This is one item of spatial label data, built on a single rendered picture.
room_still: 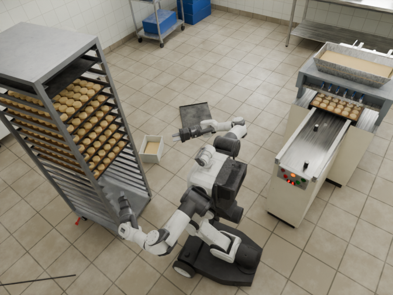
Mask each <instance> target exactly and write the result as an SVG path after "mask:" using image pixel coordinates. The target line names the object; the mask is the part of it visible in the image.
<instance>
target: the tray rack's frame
mask: <svg viewBox="0 0 393 295"><path fill-rule="evenodd" d="M92 36H93V35H88V34H85V33H79V32H73V31H69V30H63V29H58V28H51V27H48V26H42V25H36V24H32V23H27V22H19V23H17V24H16V25H14V26H12V27H10V28H9V29H7V30H4V31H3V32H1V33H0V77H3V78H7V79H9V80H13V81H16V82H19V83H22V84H26V85H30V86H32V85H31V83H30V82H29V81H30V80H32V79H33V78H36V79H38V80H39V82H40V83H41V84H42V83H43V82H45V81H46V80H47V79H49V78H50V77H51V76H53V75H54V74H55V73H56V72H58V71H60V70H61V69H62V68H63V67H65V66H66V65H67V64H69V63H70V62H72V61H73V60H74V59H76V58H77V57H78V56H79V55H81V54H83V52H85V51H86V50H88V49H89V48H90V47H92V46H93V45H94V44H95V43H96V42H95V39H94V38H91V37H92ZM0 120H1V121H2V123H3V124H4V125H5V126H6V127H7V129H8V130H9V131H10V133H11V134H12V135H13V137H14V138H15V139H16V140H17V141H18V143H19V144H20V145H21V147H23V149H24V150H25V152H26V153H27V154H28V155H29V157H30V158H31V159H32V160H33V162H34V163H35V164H36V166H37V167H38V168H39V169H40V171H41V172H42V173H43V174H44V176H45V177H46V178H47V179H48V181H49V182H50V183H51V185H52V186H53V187H54V188H55V189H56V191H57V192H58V193H59V195H60V196H61V197H62V198H63V200H64V201H65V202H66V203H67V205H68V206H69V207H70V208H71V210H72V211H73V212H74V213H76V215H77V216H79V217H81V219H83V218H82V217H85V218H87V219H89V220H91V221H93V222H96V223H97V224H99V225H102V226H103V227H105V228H108V229H110V230H112V231H114V232H115V233H114V234H116V235H117V236H118V237H120V238H122V237H121V236H120V235H119V232H118V227H117V226H116V225H115V224H113V223H111V222H108V221H106V220H104V219H102V218H100V217H97V216H96V215H94V214H91V213H89V212H87V211H85V210H83V209H80V208H78V207H76V206H73V204H72V203H71V201H70V200H69V199H68V198H67V196H66V195H65V194H64V193H63V191H62V190H61V188H60V187H59V186H58V185H57V183H56V182H55V181H54V179H53V178H52V176H51V175H50V174H49V173H48V171H47V170H46V169H45V168H44V166H43V165H42V164H41V162H40V161H39V160H38V158H37V157H36V156H35V154H34V153H33V152H32V151H31V149H30V148H29V147H28V145H27V144H26V143H25V141H24V140H23V139H22V137H21V136H20V134H18V132H17V131H16V129H15V128H14V127H13V126H12V124H11V123H10V122H9V121H8V119H7V118H6V116H5V115H4V114H3V112H2V111H1V110H0ZM99 179H100V181H99V182H98V184H99V185H100V186H103V187H104V188H103V189H102V191H103V192H105V193H108V194H107V195H106V198H108V199H110V200H111V201H110V202H109V203H110V204H112V205H114V207H113V209H114V210H116V211H117V213H116V215H119V211H120V206H119V203H118V198H119V197H120V192H121V191H123V192H124V194H125V196H127V198H128V200H129V202H130V205H131V208H132V209H133V210H134V212H135V214H136V218H138V217H139V215H140V214H141V212H142V211H143V209H144V208H145V206H146V205H147V203H148V202H149V200H150V199H151V197H150V196H148V194H145V193H142V192H140V191H137V190H135V189H133V188H130V187H128V186H125V185H123V184H120V183H117V182H115V181H113V180H110V179H107V178H105V177H102V176H101V177H100V178H99ZM83 220H84V219H83Z"/></svg>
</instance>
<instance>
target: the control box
mask: <svg viewBox="0 0 393 295"><path fill-rule="evenodd" d="M281 169H284V170H285V172H283V171H281ZM291 174H294V175H295V177H292V176H291ZM284 175H287V176H288V177H287V178H285V177H284ZM277 177H279V178H281V179H283V180H285V181H287V182H288V180H289V181H290V182H289V183H291V184H292V183H294V186H297V187H299V188H301V189H303V190H305V191H306V189H307V188H308V185H309V182H310V180H311V177H309V176H307V175H305V174H303V173H301V172H299V171H297V170H295V169H292V168H290V167H288V166H286V165H284V164H282V163H280V165H279V167H278V172H277ZM301 179H305V182H303V181H302V180H301ZM296 181H299V182H300V184H297V183H296Z"/></svg>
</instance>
